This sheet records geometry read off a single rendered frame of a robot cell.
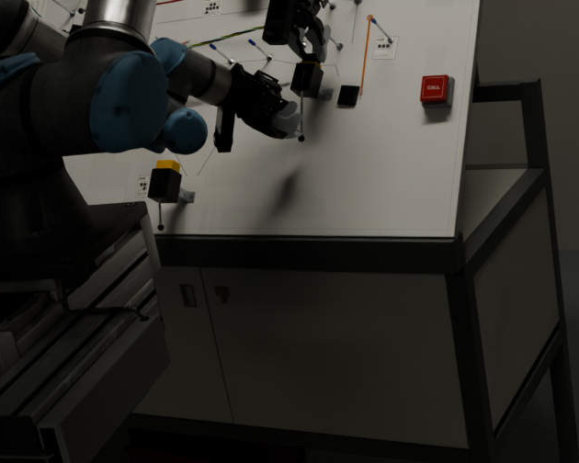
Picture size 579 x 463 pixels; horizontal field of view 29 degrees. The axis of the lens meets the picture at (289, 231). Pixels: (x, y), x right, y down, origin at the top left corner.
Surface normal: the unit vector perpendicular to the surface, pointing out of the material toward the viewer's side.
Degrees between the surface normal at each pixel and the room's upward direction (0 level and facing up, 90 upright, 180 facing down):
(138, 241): 90
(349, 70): 52
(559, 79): 90
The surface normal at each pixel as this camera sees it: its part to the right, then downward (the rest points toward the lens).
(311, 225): -0.47, -0.28
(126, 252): 0.94, -0.06
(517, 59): -0.29, 0.37
